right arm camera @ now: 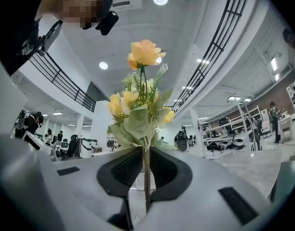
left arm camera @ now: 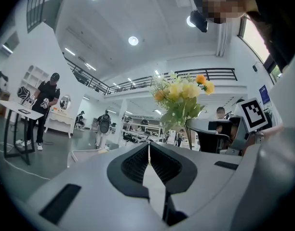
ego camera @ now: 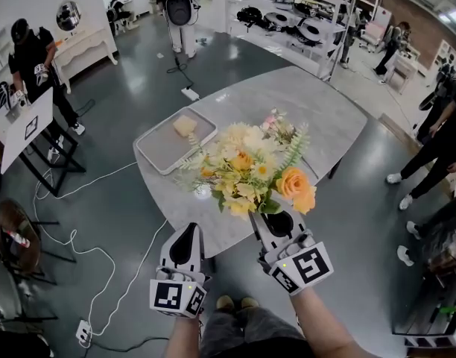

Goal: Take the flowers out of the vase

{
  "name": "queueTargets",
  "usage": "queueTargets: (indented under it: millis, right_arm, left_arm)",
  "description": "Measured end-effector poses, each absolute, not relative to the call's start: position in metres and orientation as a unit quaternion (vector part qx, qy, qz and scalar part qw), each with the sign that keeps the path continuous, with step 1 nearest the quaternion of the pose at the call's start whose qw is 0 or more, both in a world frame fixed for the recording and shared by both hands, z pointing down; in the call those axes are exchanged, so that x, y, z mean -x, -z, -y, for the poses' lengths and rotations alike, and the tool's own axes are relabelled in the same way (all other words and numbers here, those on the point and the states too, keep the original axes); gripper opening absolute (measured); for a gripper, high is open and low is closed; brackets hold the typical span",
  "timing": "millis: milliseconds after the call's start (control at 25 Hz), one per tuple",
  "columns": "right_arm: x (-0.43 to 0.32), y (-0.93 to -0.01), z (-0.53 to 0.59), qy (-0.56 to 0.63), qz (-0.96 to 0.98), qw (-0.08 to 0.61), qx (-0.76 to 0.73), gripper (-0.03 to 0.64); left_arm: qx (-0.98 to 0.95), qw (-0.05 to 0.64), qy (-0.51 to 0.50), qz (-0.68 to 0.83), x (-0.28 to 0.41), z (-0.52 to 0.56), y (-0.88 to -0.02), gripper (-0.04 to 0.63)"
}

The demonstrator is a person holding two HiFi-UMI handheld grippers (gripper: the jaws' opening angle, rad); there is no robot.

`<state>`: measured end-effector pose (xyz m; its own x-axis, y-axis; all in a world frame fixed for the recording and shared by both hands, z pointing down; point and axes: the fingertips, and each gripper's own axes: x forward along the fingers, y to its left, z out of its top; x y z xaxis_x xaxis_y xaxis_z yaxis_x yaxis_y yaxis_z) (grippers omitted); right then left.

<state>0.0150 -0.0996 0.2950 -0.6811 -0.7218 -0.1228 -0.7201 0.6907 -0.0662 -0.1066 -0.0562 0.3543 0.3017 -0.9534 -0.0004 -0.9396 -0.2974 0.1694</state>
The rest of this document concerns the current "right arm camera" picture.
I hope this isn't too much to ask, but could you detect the grey marble table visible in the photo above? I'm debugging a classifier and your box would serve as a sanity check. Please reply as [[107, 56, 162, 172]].
[[128, 150, 283, 214]]

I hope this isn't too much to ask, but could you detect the white rectangular tray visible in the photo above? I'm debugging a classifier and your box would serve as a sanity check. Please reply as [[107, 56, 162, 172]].
[[129, 171, 158, 192]]

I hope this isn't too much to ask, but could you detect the black oval backpack pod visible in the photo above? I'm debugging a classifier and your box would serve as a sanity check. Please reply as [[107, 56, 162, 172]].
[[175, 130, 190, 153]]

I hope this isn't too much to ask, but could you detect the group of black white round devices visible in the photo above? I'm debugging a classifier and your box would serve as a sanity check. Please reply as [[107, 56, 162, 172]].
[[206, 116, 246, 151]]

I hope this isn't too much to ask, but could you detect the person's black shirt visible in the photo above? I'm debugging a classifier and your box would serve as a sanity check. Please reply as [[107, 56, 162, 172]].
[[0, 0, 66, 75]]

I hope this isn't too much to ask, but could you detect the black head-worn camera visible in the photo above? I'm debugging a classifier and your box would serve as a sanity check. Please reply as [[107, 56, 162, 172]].
[[94, 0, 120, 36]]

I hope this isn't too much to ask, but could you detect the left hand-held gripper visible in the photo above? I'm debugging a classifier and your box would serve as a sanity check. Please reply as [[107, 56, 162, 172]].
[[21, 130, 57, 163]]

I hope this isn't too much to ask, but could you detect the black balcony railing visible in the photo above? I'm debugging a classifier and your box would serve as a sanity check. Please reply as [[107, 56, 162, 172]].
[[171, 0, 249, 113], [29, 51, 96, 113]]

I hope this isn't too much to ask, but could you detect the white robot machine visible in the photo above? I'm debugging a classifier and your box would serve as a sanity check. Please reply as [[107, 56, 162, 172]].
[[79, 138, 100, 158]]

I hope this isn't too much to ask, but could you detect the white shelving rack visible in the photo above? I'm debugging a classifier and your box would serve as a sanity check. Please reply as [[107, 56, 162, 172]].
[[198, 101, 263, 154]]

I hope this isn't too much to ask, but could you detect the yellow flowers bunch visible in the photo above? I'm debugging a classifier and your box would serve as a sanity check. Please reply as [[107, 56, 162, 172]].
[[106, 39, 176, 214]]

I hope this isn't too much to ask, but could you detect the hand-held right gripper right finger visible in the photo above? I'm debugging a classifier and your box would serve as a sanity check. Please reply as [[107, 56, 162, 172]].
[[137, 146, 272, 231]]

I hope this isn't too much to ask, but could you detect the black chest-mounted device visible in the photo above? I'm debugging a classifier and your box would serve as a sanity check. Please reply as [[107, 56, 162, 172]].
[[22, 19, 64, 57]]

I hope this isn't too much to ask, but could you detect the person's head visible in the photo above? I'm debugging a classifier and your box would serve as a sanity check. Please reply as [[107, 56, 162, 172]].
[[41, 0, 105, 30]]

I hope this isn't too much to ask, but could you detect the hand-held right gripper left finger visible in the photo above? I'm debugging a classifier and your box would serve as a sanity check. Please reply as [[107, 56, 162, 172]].
[[38, 146, 145, 231]]

